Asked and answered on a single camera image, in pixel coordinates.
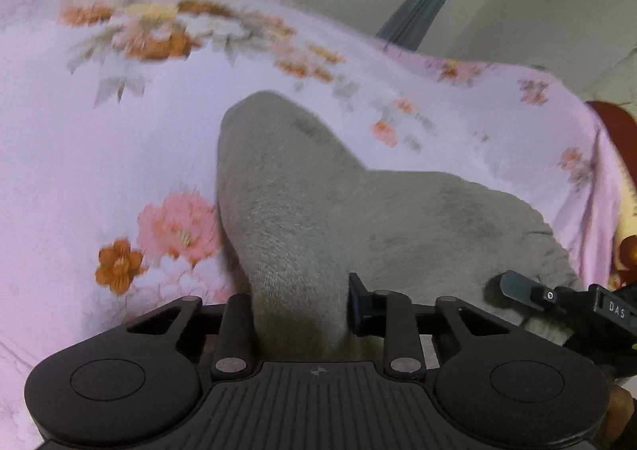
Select colourful red yellow blanket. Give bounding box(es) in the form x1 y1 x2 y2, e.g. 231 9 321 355
587 101 637 290

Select pink floral bed sheet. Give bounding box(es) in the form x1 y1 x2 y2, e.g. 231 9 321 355
1 0 621 449

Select grey pants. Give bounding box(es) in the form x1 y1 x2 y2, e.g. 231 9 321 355
217 92 581 360

